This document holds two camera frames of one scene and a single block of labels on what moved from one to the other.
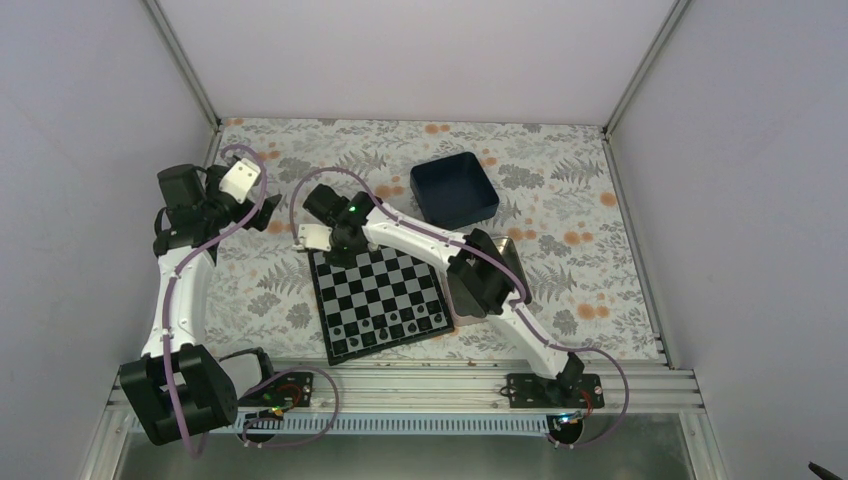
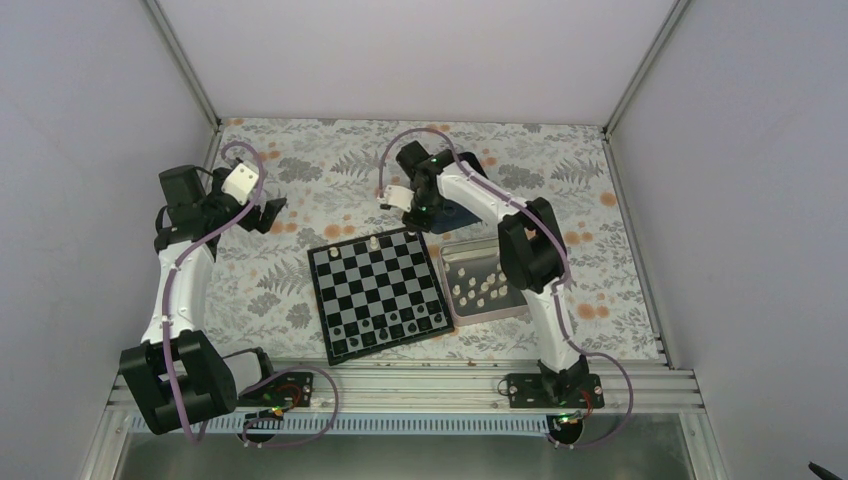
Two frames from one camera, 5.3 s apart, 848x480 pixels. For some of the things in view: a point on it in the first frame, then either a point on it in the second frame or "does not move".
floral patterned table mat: (559, 195) does not move
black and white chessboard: (387, 300) does not move
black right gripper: (347, 260) to (419, 224)
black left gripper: (260, 222) does not move
